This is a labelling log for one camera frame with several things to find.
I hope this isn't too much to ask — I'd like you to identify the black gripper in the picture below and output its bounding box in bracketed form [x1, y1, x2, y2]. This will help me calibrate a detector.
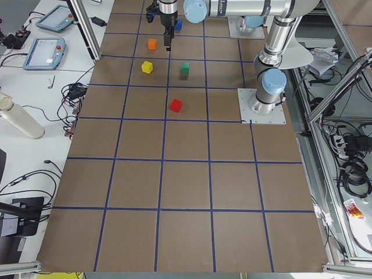
[146, 0, 177, 52]

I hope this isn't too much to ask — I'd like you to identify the red block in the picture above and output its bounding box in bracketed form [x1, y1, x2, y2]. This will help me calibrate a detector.
[170, 99, 183, 113]

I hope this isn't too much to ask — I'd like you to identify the blue block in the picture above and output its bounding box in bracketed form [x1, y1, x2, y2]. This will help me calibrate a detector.
[174, 19, 183, 31]

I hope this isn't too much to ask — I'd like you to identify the orange block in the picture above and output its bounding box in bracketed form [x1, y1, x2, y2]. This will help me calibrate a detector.
[148, 38, 158, 51]

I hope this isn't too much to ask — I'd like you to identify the green block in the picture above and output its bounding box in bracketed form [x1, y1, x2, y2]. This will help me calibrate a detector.
[180, 62, 190, 75]

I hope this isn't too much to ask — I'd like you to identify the yellow block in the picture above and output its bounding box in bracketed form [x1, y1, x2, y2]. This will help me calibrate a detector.
[141, 61, 153, 74]

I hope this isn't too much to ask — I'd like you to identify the stack of papers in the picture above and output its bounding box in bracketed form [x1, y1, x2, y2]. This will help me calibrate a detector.
[309, 47, 339, 77]

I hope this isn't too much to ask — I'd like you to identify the black power adapter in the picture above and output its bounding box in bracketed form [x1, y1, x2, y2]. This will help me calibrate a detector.
[91, 16, 107, 27]

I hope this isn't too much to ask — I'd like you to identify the far teach pendant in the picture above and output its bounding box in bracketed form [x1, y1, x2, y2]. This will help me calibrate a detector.
[35, 5, 74, 33]

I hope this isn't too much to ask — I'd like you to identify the teach pendant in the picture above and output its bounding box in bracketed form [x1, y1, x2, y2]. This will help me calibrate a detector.
[22, 37, 66, 70]
[35, 5, 74, 33]

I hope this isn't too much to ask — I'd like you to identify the near teach pendant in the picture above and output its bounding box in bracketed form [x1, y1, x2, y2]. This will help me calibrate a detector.
[22, 37, 66, 70]

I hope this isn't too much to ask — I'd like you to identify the hex key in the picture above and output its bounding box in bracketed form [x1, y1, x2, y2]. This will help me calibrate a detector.
[47, 75, 56, 89]

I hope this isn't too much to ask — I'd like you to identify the brown gridded table mat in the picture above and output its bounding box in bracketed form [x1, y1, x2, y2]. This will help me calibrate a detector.
[37, 1, 327, 273]

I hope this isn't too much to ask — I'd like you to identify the white bottle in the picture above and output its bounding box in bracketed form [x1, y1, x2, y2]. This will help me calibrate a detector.
[1, 92, 45, 140]

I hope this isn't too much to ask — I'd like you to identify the power strip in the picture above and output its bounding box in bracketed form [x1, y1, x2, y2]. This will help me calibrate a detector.
[330, 134, 349, 160]

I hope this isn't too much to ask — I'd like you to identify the black monitor stand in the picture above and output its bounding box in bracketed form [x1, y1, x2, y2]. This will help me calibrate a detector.
[1, 197, 44, 237]

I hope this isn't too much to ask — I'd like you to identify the red snack packet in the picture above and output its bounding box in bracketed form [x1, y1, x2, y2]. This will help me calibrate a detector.
[344, 199, 365, 220]

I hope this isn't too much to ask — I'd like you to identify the aluminium frame post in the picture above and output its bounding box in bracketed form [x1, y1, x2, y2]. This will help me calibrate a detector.
[66, 0, 102, 61]

